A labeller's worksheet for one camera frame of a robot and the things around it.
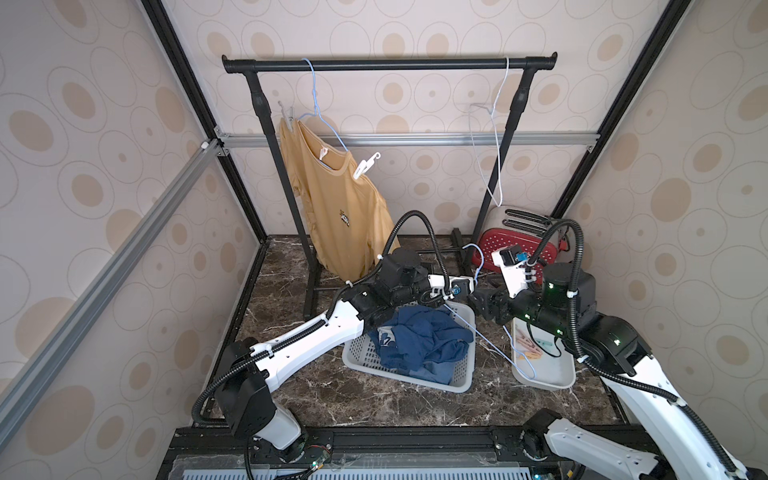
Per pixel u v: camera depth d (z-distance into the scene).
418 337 0.76
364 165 0.62
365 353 0.89
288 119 0.74
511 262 0.52
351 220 0.76
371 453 0.73
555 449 0.61
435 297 0.57
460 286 0.56
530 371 0.85
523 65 0.59
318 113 0.87
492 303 0.55
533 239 0.99
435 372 0.76
